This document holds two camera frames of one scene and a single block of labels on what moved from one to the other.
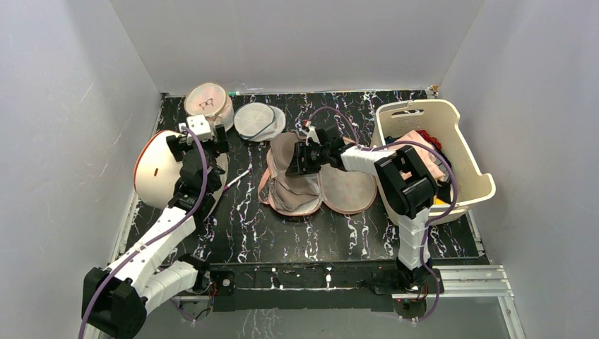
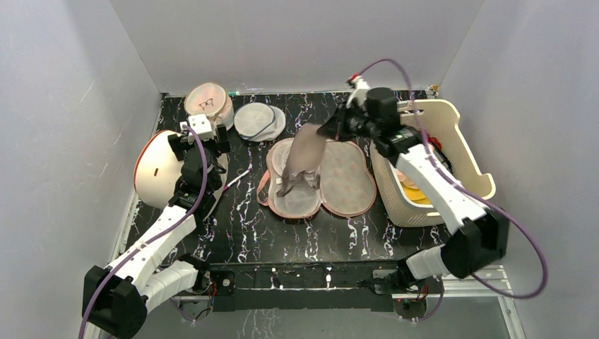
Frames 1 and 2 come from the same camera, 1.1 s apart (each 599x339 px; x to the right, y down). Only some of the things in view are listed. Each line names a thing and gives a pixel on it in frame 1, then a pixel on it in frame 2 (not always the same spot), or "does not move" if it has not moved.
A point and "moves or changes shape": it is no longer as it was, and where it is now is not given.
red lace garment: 431,139 does not move
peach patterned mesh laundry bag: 332,188 moves or changes shape
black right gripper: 299,159 -> 340,124
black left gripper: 180,147 does not move
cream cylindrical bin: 157,170 does not move
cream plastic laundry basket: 440,119 does not move
